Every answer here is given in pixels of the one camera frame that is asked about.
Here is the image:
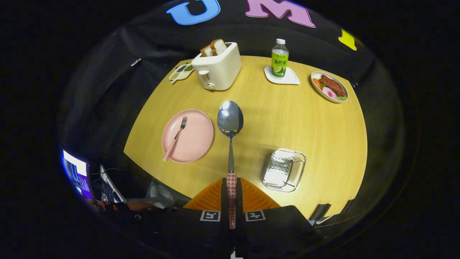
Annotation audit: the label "black backdrop cloth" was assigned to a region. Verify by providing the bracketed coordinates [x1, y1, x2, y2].
[57, 0, 406, 231]

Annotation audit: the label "white oval food plate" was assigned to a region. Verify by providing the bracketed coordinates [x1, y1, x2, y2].
[310, 71, 349, 104]

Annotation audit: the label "checked handle metal fork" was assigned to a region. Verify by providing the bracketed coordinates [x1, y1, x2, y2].
[162, 116, 188, 162]

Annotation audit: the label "white keyboard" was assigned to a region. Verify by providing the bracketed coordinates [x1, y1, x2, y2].
[99, 164, 127, 204]

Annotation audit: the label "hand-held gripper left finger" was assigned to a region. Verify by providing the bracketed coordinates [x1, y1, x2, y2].
[119, 177, 234, 259]

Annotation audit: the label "white divided condiment dish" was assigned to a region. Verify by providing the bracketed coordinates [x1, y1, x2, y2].
[169, 63, 194, 84]

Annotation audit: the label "white toaster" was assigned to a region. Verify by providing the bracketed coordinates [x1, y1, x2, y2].
[191, 42, 242, 91]

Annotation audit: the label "brown meat slices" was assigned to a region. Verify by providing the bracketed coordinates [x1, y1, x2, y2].
[320, 74, 345, 97]

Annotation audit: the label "checked handle metal spoon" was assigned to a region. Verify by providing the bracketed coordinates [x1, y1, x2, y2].
[217, 100, 244, 230]

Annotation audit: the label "grey round object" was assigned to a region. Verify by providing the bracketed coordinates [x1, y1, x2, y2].
[147, 180, 176, 209]

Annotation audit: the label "white square coaster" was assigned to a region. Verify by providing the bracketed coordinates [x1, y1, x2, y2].
[264, 66, 300, 85]

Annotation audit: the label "green label drink bottle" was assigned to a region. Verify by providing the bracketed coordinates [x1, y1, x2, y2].
[271, 38, 289, 79]

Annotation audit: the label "lit computer monitor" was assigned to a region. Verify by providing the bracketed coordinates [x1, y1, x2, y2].
[62, 149, 95, 200]

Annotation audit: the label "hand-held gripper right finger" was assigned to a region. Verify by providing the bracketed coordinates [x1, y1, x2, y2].
[234, 177, 324, 259]

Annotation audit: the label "pink round plate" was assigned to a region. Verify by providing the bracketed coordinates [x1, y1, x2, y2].
[162, 109, 215, 164]

